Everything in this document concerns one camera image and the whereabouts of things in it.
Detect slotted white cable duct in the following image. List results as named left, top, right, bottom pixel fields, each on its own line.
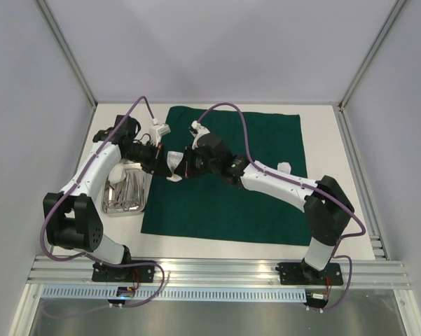
left=41, top=285, right=307, bottom=303

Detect right aluminium frame post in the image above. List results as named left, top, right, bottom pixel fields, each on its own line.
left=338, top=0, right=410, bottom=111

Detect stainless steel instrument tray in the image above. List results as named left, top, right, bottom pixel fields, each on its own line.
left=101, top=160, right=148, bottom=216

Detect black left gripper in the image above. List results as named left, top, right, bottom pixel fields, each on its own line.
left=123, top=140, right=172, bottom=178

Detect aluminium frame post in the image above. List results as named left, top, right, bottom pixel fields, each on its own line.
left=338, top=0, right=410, bottom=111
left=34, top=0, right=97, bottom=111

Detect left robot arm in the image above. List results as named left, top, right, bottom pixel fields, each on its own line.
left=41, top=115, right=172, bottom=281

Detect steel scissors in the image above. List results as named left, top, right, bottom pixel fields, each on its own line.
left=109, top=181, right=125, bottom=209
left=107, top=182, right=130, bottom=209

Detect dark green surgical drape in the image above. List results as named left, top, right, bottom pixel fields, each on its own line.
left=141, top=111, right=311, bottom=246

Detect left aluminium frame post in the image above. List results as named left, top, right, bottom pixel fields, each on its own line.
left=34, top=0, right=97, bottom=111

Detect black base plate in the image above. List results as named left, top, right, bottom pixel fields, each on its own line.
left=275, top=261, right=344, bottom=286
left=92, top=260, right=155, bottom=284

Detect white gauze pad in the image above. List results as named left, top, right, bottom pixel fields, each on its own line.
left=108, top=163, right=126, bottom=184

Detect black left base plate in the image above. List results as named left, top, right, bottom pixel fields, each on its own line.
left=92, top=260, right=155, bottom=284

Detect aluminium front rail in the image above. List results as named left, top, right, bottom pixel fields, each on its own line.
left=27, top=256, right=411, bottom=290

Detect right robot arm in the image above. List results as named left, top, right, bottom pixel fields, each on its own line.
left=174, top=133, right=354, bottom=284

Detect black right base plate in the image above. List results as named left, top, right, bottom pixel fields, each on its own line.
left=275, top=261, right=344, bottom=286

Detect clear suture packet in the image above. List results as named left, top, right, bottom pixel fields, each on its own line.
left=167, top=151, right=184, bottom=183
left=277, top=162, right=291, bottom=174

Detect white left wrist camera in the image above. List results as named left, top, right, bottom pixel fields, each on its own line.
left=149, top=118, right=171, bottom=146

